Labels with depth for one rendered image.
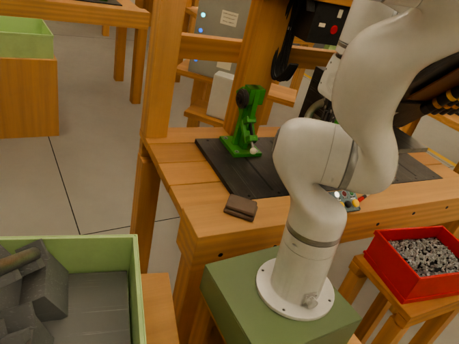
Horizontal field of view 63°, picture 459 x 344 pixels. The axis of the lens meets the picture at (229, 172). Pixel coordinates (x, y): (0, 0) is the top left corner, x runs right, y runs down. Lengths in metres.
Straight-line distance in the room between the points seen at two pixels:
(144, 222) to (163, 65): 0.76
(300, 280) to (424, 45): 0.55
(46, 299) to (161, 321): 0.29
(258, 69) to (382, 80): 1.12
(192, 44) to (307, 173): 0.96
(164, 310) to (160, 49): 0.88
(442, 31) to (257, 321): 0.65
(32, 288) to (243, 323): 0.45
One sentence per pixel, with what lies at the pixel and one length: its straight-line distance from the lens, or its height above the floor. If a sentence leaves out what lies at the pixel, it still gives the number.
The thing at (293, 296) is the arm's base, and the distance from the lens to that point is 0.89.
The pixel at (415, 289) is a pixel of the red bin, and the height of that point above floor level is 0.87.
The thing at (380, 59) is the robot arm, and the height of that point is 1.54.
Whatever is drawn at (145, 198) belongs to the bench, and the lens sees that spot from 1.73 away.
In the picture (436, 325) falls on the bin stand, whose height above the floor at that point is 0.62.
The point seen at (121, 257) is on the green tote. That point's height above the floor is 0.89.
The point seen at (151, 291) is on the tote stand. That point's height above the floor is 0.79.
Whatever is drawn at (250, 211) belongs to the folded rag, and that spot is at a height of 0.93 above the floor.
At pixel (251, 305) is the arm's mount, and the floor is 0.95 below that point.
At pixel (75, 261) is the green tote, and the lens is 1.02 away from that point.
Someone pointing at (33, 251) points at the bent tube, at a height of 0.96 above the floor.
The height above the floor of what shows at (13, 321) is 0.94.
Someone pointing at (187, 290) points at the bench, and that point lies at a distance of 1.25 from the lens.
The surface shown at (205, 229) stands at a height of 0.90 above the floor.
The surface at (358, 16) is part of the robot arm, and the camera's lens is 0.89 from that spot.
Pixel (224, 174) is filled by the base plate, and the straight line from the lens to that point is 1.37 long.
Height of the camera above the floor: 1.62
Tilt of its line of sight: 31 degrees down
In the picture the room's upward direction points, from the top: 14 degrees clockwise
